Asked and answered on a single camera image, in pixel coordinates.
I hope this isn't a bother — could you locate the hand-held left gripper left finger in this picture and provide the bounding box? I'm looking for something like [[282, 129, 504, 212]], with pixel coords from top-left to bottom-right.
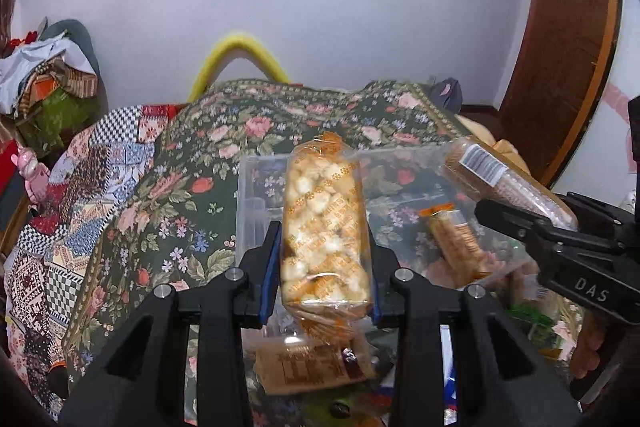
[[57, 221, 282, 427]]

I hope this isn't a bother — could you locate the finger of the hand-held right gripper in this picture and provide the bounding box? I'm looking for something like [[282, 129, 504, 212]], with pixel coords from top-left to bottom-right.
[[551, 192, 632, 234], [474, 198, 553, 254]]

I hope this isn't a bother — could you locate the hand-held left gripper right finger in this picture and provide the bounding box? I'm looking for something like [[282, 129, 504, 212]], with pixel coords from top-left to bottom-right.
[[369, 248, 585, 427]]

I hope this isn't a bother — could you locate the brown wafer packet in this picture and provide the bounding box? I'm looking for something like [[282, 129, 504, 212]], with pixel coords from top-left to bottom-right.
[[442, 138, 580, 230]]

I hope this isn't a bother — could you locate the orange puffed snack packet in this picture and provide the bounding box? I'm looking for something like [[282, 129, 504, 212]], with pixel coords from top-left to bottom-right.
[[279, 132, 375, 348]]

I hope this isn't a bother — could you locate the clear plastic container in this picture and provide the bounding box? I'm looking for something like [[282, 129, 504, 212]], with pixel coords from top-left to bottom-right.
[[235, 141, 543, 350]]

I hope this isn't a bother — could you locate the person's right hand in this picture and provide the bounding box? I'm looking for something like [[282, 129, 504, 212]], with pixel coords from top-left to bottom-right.
[[570, 311, 617, 380]]

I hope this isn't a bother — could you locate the small orange snack packet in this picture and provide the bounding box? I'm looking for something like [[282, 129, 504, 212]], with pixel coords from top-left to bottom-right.
[[419, 203, 493, 289]]

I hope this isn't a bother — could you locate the tan snack packet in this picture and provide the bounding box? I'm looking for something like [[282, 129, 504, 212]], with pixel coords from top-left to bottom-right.
[[254, 339, 378, 395]]

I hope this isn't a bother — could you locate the pink ribbon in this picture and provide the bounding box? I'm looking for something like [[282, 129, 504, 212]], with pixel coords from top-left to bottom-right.
[[602, 82, 632, 128]]

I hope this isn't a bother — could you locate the blue and red snack packet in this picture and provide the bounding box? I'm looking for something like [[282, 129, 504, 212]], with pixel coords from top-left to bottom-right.
[[440, 322, 458, 427]]

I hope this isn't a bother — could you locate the dark green snack packet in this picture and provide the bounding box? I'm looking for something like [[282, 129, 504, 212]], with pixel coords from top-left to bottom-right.
[[300, 389, 396, 427]]

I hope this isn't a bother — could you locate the floral blanket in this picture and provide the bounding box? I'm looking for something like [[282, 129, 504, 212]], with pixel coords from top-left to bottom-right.
[[62, 78, 531, 427]]

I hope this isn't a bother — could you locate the grey cloth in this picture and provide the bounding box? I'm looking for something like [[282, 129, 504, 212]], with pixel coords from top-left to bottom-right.
[[429, 77, 464, 114]]

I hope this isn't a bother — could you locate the patchwork blanket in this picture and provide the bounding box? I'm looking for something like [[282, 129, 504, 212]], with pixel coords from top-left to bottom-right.
[[0, 103, 187, 415]]

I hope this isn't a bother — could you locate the yellow foam tube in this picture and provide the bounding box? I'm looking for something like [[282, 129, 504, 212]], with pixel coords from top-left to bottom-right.
[[187, 33, 293, 104]]

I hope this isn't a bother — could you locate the pink toy figure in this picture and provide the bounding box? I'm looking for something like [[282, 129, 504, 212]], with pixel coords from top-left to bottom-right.
[[16, 144, 52, 204]]

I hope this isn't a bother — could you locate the pile of clothes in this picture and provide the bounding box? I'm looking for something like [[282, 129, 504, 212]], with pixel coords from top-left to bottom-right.
[[0, 19, 108, 158]]

